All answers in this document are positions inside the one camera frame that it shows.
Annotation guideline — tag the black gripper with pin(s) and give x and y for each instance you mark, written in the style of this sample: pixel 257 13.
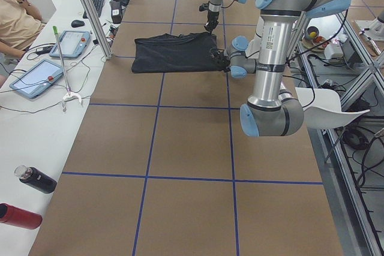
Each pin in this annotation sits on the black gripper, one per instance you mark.
pixel 222 60
pixel 213 17

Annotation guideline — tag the seated person beige shirt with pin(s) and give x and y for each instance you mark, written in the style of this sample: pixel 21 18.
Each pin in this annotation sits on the seated person beige shirt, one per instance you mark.
pixel 21 24

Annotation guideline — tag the red bottle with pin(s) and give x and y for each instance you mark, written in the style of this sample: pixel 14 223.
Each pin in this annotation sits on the red bottle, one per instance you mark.
pixel 15 216

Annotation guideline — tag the green-tipped grabber stick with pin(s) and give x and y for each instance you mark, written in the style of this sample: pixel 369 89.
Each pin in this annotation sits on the green-tipped grabber stick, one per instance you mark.
pixel 70 94

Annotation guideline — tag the teach pendant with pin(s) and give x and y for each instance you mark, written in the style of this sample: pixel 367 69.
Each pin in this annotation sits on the teach pendant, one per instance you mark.
pixel 37 79
pixel 73 43

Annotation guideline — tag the near teach pendant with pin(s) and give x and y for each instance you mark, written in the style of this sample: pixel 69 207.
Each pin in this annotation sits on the near teach pendant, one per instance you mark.
pixel 37 79

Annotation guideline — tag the black computer mouse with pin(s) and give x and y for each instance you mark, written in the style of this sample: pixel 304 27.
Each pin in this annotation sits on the black computer mouse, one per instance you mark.
pixel 77 23

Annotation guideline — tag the black bottle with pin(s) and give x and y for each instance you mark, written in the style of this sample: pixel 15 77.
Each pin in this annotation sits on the black bottle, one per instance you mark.
pixel 35 179

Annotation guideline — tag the aluminium frame post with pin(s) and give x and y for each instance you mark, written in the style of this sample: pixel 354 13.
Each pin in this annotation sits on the aluminium frame post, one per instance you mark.
pixel 97 29

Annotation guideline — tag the far teach pendant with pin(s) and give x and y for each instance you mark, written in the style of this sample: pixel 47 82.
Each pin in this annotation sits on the far teach pendant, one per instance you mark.
pixel 73 43

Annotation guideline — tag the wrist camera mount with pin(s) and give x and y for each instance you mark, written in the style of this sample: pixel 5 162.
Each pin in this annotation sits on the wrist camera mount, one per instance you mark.
pixel 204 7

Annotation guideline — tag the white chair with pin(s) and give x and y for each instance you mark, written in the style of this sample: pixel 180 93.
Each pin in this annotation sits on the white chair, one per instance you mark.
pixel 322 109

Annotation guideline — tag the black computer keyboard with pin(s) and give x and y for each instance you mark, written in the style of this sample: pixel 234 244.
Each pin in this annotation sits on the black computer keyboard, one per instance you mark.
pixel 95 3

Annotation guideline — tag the black box with label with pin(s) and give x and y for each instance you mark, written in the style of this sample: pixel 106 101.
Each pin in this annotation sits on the black box with label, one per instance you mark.
pixel 115 12

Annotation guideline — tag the black graphic t-shirt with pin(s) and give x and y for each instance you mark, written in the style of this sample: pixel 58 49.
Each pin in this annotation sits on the black graphic t-shirt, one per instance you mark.
pixel 174 53

